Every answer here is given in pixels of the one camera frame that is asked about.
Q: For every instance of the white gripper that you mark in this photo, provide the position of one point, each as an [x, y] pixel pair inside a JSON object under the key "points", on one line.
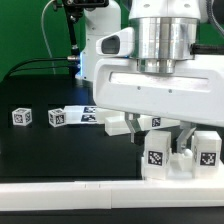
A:
{"points": [[193, 93]]}

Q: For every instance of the white chair seat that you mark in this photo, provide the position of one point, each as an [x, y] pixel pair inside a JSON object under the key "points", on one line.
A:
{"points": [[181, 167]]}

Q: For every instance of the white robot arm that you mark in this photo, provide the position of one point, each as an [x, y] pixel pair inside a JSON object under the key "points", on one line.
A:
{"points": [[154, 66]]}

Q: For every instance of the flat white chair back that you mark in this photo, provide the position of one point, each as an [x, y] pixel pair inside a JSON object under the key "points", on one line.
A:
{"points": [[80, 114]]}

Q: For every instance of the white chair nut cube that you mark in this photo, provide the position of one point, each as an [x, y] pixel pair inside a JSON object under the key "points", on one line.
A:
{"points": [[22, 116]]}

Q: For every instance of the white obstacle fence wall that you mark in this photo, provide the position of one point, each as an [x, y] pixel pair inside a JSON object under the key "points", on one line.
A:
{"points": [[179, 190]]}

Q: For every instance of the black camera stand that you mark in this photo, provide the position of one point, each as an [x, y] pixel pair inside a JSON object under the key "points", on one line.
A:
{"points": [[74, 11]]}

